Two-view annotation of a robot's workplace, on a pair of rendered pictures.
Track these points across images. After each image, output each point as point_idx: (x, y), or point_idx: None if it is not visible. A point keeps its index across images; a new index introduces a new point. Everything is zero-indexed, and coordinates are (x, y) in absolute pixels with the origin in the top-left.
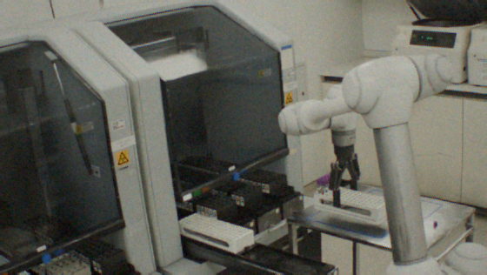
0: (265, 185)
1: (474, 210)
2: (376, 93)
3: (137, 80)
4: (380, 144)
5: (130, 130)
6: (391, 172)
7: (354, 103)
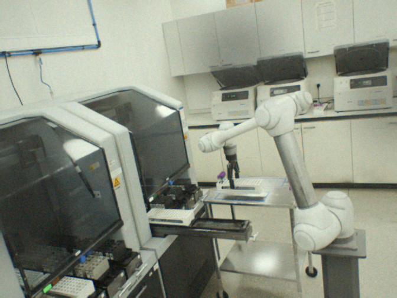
0: (181, 186)
1: None
2: (278, 116)
3: (117, 133)
4: (281, 144)
5: (118, 164)
6: (290, 158)
7: (266, 123)
